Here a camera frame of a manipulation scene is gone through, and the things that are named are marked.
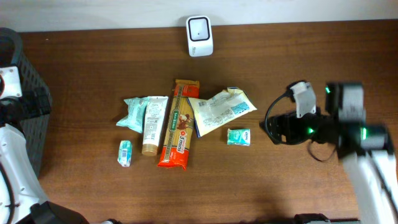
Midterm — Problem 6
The teal wipes packet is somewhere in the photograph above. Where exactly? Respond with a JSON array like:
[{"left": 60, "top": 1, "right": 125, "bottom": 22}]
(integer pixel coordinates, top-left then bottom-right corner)
[{"left": 116, "top": 97, "right": 149, "bottom": 134}]

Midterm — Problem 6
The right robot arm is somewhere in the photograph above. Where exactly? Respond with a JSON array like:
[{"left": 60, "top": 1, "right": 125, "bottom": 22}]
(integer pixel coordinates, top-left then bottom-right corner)
[{"left": 259, "top": 80, "right": 397, "bottom": 223}]

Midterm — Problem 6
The cream yellow snack bag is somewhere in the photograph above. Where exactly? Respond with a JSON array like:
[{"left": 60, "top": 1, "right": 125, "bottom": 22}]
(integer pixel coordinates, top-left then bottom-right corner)
[{"left": 188, "top": 87, "right": 257, "bottom": 138}]

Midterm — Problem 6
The right black camera cable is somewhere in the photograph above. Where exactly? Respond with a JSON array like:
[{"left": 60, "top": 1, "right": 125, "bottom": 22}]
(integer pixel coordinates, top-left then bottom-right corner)
[{"left": 264, "top": 90, "right": 338, "bottom": 162}]

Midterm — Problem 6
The green tissue pack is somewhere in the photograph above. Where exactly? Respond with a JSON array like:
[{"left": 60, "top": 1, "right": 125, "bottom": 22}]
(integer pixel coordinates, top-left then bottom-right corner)
[{"left": 227, "top": 129, "right": 251, "bottom": 146}]

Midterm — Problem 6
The white cream tube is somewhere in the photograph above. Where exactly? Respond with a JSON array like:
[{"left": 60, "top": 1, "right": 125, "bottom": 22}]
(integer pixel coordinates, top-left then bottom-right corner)
[{"left": 142, "top": 96, "right": 169, "bottom": 156}]

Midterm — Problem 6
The dark grey plastic basket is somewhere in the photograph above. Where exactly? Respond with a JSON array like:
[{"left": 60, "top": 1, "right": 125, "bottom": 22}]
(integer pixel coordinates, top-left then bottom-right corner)
[{"left": 1, "top": 27, "right": 52, "bottom": 175}]

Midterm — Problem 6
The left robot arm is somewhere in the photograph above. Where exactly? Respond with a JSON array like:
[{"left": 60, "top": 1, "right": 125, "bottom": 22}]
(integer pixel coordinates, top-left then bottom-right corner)
[{"left": 1, "top": 88, "right": 88, "bottom": 224}]

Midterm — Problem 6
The small teal gum box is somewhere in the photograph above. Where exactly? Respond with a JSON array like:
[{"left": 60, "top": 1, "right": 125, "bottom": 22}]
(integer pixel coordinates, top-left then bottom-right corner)
[{"left": 118, "top": 140, "right": 132, "bottom": 167}]

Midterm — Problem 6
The white barcode scanner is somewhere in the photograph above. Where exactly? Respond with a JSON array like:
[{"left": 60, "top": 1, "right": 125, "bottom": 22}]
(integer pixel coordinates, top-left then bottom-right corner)
[{"left": 185, "top": 16, "right": 214, "bottom": 57}]

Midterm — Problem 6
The orange spaghetti packet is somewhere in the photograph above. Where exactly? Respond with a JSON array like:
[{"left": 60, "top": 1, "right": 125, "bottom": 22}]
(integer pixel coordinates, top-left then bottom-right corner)
[{"left": 158, "top": 80, "right": 200, "bottom": 169}]

